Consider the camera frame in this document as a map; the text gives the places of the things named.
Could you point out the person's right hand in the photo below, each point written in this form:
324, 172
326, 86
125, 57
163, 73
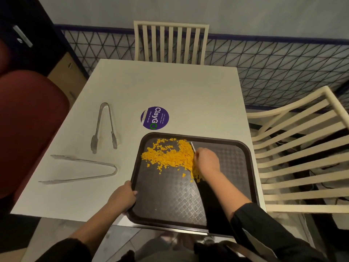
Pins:
208, 162

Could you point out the person's left hand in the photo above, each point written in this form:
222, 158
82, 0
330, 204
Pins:
121, 198

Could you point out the person's right fingers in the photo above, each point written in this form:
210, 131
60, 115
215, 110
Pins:
198, 159

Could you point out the person's left thumb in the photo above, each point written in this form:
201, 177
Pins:
132, 189

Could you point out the white scraper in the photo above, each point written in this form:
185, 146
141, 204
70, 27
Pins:
192, 146

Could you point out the dark brown plastic tray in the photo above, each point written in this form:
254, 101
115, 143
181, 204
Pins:
169, 199

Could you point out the person's right forearm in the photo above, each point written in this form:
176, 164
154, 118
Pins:
231, 197

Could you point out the person's left forearm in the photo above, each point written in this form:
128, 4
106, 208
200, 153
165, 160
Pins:
94, 229

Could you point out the pile of yellow crumbs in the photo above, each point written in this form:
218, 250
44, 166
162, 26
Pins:
171, 156

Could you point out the metal tongs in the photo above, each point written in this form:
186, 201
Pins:
96, 133
81, 160

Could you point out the round purple sticker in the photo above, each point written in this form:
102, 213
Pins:
154, 118

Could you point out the cream slatted wooden chair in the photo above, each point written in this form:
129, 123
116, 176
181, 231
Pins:
300, 160
171, 42

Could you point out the dark red padded seat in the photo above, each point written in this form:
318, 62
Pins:
24, 125

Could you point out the light wooden cabinet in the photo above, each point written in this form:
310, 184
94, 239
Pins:
66, 77

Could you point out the dark door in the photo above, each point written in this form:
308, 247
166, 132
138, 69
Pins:
30, 29

